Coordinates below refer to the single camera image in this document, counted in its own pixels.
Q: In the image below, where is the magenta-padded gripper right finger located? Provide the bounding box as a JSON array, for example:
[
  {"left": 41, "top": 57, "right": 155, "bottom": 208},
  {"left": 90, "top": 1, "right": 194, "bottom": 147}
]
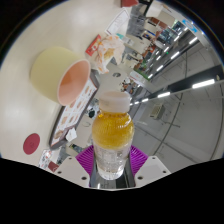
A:
[{"left": 127, "top": 144, "right": 172, "bottom": 189}]

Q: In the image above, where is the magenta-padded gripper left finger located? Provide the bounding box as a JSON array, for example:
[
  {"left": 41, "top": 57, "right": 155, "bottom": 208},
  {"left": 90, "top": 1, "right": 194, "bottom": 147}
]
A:
[{"left": 54, "top": 144, "right": 98, "bottom": 189}]

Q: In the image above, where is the clear plastic drink bottle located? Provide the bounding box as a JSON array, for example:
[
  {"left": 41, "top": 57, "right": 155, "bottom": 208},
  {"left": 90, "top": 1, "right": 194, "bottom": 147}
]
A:
[{"left": 91, "top": 90, "right": 135, "bottom": 181}]

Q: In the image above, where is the flat round red coaster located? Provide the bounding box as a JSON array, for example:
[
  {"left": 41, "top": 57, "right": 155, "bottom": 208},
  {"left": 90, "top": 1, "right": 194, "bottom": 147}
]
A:
[{"left": 22, "top": 132, "right": 41, "bottom": 155}]

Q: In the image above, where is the dark food tray with liner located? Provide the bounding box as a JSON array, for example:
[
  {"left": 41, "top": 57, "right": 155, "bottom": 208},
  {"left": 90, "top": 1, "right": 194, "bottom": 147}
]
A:
[{"left": 48, "top": 69, "right": 101, "bottom": 150}]

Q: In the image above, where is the ceiling air conditioner unit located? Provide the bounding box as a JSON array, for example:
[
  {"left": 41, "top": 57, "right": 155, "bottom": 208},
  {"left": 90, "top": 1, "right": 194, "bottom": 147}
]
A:
[{"left": 149, "top": 103, "right": 165, "bottom": 120}]

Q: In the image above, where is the group of ceiling lights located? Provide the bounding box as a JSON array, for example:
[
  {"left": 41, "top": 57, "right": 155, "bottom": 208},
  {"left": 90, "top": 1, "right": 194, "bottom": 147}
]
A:
[{"left": 129, "top": 19, "right": 217, "bottom": 106}]

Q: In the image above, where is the pale yellow plastic cup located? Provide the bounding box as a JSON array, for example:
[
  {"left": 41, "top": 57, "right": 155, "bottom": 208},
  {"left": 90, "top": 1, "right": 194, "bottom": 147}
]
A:
[{"left": 29, "top": 45, "right": 92, "bottom": 107}]

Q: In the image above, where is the crumpled orange-white food wrapper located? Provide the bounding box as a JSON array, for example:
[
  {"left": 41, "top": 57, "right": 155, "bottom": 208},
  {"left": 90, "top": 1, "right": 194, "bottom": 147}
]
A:
[{"left": 94, "top": 34, "right": 126, "bottom": 75}]

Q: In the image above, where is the flat red sachet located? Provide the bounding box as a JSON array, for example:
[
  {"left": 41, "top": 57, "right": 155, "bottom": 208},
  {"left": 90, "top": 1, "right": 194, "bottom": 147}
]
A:
[{"left": 85, "top": 34, "right": 103, "bottom": 57}]

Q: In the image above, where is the white printed paper card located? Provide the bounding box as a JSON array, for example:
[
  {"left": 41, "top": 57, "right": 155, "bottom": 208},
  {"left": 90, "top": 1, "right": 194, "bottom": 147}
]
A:
[{"left": 104, "top": 7, "right": 132, "bottom": 37}]

